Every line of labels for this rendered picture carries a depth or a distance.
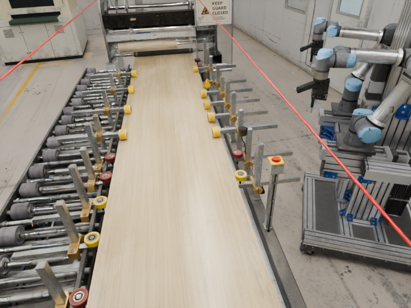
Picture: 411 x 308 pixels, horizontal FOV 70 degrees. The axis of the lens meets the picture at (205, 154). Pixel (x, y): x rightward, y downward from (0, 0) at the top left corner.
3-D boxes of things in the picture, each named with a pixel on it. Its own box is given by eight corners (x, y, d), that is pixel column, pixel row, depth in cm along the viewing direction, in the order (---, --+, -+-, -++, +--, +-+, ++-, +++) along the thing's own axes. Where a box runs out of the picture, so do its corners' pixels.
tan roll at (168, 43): (212, 44, 425) (212, 35, 418) (214, 46, 415) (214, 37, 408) (112, 51, 412) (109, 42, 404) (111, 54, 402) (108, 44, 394)
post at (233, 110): (233, 140, 265) (235, 90, 238) (235, 142, 262) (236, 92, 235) (230, 141, 265) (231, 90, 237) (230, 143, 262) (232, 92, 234)
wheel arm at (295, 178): (297, 179, 205) (298, 174, 202) (299, 182, 202) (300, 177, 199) (236, 186, 201) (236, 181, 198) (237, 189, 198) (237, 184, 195)
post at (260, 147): (257, 198, 204) (262, 140, 177) (258, 201, 202) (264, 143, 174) (252, 199, 204) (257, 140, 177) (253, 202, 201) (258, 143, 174)
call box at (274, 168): (278, 167, 159) (280, 154, 154) (283, 175, 153) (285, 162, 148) (266, 168, 158) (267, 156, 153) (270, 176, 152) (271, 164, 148)
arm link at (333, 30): (400, 49, 194) (323, 40, 210) (399, 44, 203) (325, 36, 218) (408, 30, 188) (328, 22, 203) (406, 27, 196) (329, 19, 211)
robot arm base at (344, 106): (356, 106, 238) (359, 94, 232) (358, 113, 226) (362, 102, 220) (336, 104, 242) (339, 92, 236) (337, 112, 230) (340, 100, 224)
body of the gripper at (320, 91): (325, 101, 164) (330, 81, 158) (309, 100, 167) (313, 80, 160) (325, 96, 170) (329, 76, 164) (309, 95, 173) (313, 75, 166)
